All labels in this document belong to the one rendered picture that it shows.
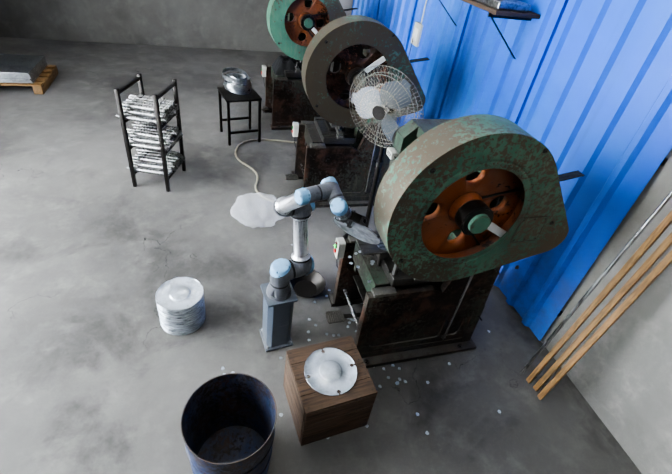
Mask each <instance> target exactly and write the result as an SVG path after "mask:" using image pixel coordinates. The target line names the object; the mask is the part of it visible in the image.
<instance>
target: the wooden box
mask: <svg viewBox="0 0 672 474"><path fill-rule="evenodd" d="M324 348H336V349H339V350H342V351H344V352H345V353H347V354H348V355H349V356H350V357H351V358H352V359H353V361H354V364H350V366H351V367H353V366H354V365H355V366H356V368H357V378H356V381H355V383H354V385H353V386H352V388H351V389H350V390H348V391H347V392H345V393H343V394H340V393H341V391H340V390H337V393H339V395H336V396H329V395H324V394H321V393H319V392H317V391H316V390H314V389H313V388H312V387H311V386H310V385H309V384H308V382H307V380H306V378H310V377H311V376H310V375H307V377H305V374H304V366H305V362H306V360H307V358H308V357H309V356H310V355H311V354H312V353H313V352H314V351H316V350H318V349H322V351H321V352H322V353H325V351H324V350H323V349H324ZM283 386H284V390H285V394H286V397H287V401H288V404H289V408H290V411H291V414H292V418H293V421H294V425H295V428H296V432H297V435H298V439H299V442H300V444H301V446H303V445H306V444H309V443H312V442H316V441H319V440H322V439H325V438H328V437H331V436H334V435H337V434H340V433H344V432H347V431H350V430H353V429H356V428H359V427H362V426H365V425H367V422H368V419H369V416H370V413H371V410H372V407H373V404H374V402H375V399H376V396H377V393H378V392H377V390H376V387H375V385H374V383H373V381H372V379H371V377H370V375H369V373H368V370H367V368H366V366H365V364H364V363H363V360H362V358H361V355H360V353H359V351H358V349H357V347H356V345H355V343H354V341H353V338H352V336H347V337H343V338H339V339H335V340H330V341H326V342H322V343H318V344H313V345H309V346H305V347H300V348H296V349H292V350H288V351H286V360H285V371H284V383H283Z"/></svg>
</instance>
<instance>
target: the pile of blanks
mask: <svg viewBox="0 0 672 474"><path fill-rule="evenodd" d="M156 303H157V301H156ZM158 303H159V302H158ZM158 303H157V310H158V313H159V318H160V324H161V326H162V328H163V329H164V330H165V331H166V332H167V333H169V334H172V335H182V334H184V335H187V334H190V333H192V332H194V331H196V330H197V329H199V328H200V327H201V326H202V324H203V323H204V321H205V317H206V316H205V315H206V314H205V301H204V293H203V296H202V298H201V300H200V301H199V302H198V303H197V304H196V305H194V306H193V307H191V308H190V307H189V308H188V309H185V310H181V311H170V310H167V309H164V308H162V307H161V306H160V305H159V304H158Z"/></svg>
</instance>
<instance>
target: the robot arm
mask: <svg viewBox="0 0 672 474"><path fill-rule="evenodd" d="M326 199H327V200H328V202H329V204H330V208H331V211H332V212H333V214H335V215H336V217H335V220H336V221H339V222H342V223H346V224H347V227H348V228H352V227H353V226H354V225H355V223H357V224H360V225H362V226H367V223H368V221H369V218H368V217H366V216H363V215H361V214H358V213H357V212H356V211H355V210H352V211H351V209H350V207H349V206H348V205H347V203H346V200H345V198H344V196H343V194H342V192H341V190H340V187H339V184H338V183H337V181H336V179H335V178H334V177H327V178H325V179H323V180H322V181H321V184H319V185H315V186H310V187H305V188H300V189H297V190H296V191H295V193H293V194H291V195H287V196H282V197H280V198H278V199H276V200H275V201H274V203H273V210H274V212H275V213H276V214H277V215H278V216H281V217H291V218H292V219H293V249H294V252H293V253H292V254H291V259H290V260H287V259H283V258H280V259H277V260H275V261H274V262H273V263H272V264H271V268H270V282H269V284H268V286H267V289H266V293H267V296H268V297H269V298H270V299H272V300H274V301H284V300H286V299H288V298H289V297H290V295H291V286H290V283H289V280H292V279H295V278H298V277H301V276H304V275H308V274H310V273H312V272H313V270H314V259H313V257H312V256H311V255H310V253H309V252H308V219H309V218H310V217H311V211H314V210H315V202H317V201H322V200H326ZM353 222H355V223H353Z"/></svg>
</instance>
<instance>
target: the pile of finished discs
mask: <svg viewBox="0 0 672 474"><path fill-rule="evenodd" d="M323 350H324V351H325V353H322V352H321V351H322V349H318V350H316V351H314V352H313V353H312V354H311V355H310V356H309V357H308V358H307V360H306V362H305V366H304V374H305V377H307V375H310V376H311V377H310V378H306V380H307V382H308V384H309V385H310V386H311V387H312V388H313V389H314V390H316V391H317V392H319V393H321V394H324V395H329V396H336V395H339V393H337V390H340V391H341V393H340V394H343V393H345V392H347V391H348V390H350V389H351V388H352V386H353V385H354V383H355V381H356V378H357V368H356V366H355V365H354V366H353V367H351V366H350V364H354V361H353V359H352V358H351V357H350V356H349V355H348V354H347V353H345V352H344V351H342V350H339V349H336V348H324V349H323Z"/></svg>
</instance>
